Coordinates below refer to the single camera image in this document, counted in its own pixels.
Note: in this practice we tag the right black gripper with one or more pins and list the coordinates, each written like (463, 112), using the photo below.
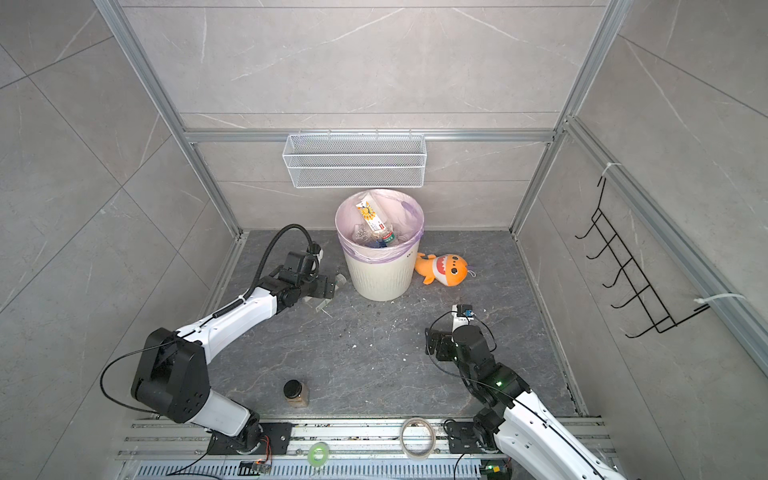
(446, 340)

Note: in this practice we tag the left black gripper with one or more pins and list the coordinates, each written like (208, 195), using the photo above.
(322, 289)

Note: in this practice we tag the flower label bottle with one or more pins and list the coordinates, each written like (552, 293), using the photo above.
(318, 304)

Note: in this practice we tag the square clear tea bottle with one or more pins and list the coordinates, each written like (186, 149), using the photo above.
(363, 236)

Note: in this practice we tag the tall clear green-cap bottle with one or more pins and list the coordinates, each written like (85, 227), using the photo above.
(381, 230)

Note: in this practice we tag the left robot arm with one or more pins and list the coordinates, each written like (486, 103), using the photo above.
(172, 376)

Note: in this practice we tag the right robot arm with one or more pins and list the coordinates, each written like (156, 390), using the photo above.
(513, 419)

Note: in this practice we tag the cream ribbed waste bin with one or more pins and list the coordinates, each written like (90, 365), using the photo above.
(383, 281)

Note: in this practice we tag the pink plastic bin liner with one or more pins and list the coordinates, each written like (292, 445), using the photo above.
(402, 210)

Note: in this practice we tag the orange shark plush toy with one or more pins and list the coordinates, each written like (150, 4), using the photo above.
(449, 270)

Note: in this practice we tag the brown jar black lid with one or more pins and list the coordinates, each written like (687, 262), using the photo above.
(296, 393)

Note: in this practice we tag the roll of clear tape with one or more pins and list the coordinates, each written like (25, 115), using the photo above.
(417, 438)

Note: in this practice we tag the green tape roll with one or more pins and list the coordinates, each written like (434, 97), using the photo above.
(318, 455)

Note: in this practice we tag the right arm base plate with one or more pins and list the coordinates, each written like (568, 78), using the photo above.
(462, 438)

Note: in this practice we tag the white wire mesh basket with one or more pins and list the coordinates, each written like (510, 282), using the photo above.
(365, 160)

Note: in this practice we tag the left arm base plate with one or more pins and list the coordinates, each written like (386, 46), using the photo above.
(254, 440)

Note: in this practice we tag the black wire hook rack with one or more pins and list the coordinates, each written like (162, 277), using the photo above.
(630, 272)

